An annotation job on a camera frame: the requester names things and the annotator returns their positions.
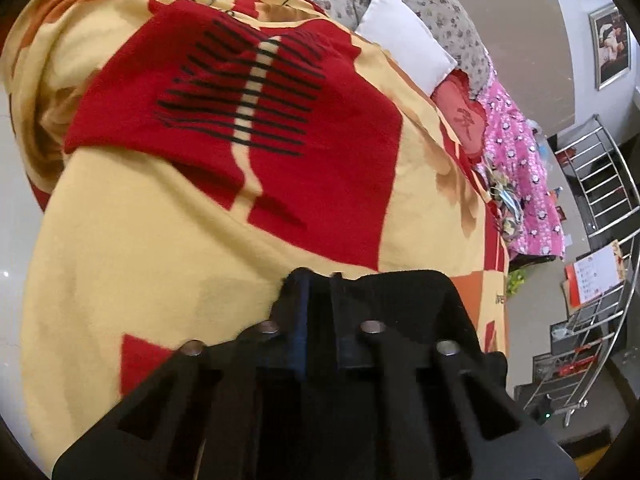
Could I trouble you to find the white pillow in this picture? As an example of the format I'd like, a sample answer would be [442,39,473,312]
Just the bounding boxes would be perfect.
[356,0,459,97]

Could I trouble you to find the yellow red printed blanket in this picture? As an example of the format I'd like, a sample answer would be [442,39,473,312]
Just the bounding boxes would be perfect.
[0,0,512,461]

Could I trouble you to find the pink printed quilt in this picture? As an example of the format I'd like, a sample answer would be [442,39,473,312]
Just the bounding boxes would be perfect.
[470,67,567,262]

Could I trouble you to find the red heart cushion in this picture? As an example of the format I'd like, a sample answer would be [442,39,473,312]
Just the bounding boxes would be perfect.
[432,70,489,162]

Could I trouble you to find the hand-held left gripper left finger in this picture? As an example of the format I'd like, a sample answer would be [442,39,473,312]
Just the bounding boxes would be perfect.
[52,267,312,480]

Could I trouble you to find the colourful cloth bundle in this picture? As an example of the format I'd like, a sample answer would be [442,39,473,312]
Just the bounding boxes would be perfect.
[487,170,527,242]

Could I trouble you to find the black pants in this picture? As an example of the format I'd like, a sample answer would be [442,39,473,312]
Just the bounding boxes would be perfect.
[342,270,483,361]

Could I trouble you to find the framed wall picture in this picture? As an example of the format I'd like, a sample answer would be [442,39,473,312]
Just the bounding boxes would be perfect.
[588,3,632,92]

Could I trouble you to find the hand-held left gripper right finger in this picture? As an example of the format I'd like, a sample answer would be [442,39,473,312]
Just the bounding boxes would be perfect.
[330,274,579,480]

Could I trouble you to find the red white paper sign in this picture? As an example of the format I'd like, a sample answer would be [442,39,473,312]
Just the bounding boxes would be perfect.
[565,241,627,309]

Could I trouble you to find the grey floral quilt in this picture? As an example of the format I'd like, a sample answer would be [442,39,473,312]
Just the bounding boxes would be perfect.
[265,0,496,97]

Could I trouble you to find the stainless steel railing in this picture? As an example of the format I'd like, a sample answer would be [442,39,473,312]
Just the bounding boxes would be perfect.
[515,114,640,428]

